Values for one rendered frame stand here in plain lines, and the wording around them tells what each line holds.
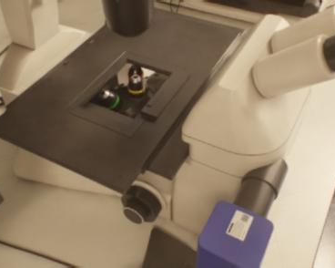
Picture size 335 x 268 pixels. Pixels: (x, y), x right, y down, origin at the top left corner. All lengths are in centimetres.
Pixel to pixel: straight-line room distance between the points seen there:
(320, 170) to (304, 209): 9
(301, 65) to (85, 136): 27
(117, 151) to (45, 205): 26
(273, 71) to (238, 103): 5
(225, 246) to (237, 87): 16
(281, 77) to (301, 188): 34
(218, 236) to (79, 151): 20
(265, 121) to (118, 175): 18
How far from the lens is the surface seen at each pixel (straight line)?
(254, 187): 45
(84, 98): 56
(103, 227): 66
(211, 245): 40
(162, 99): 53
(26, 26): 64
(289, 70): 42
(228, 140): 44
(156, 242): 62
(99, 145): 49
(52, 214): 69
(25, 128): 54
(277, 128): 46
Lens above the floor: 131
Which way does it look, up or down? 46 degrees down
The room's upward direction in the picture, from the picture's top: 3 degrees counter-clockwise
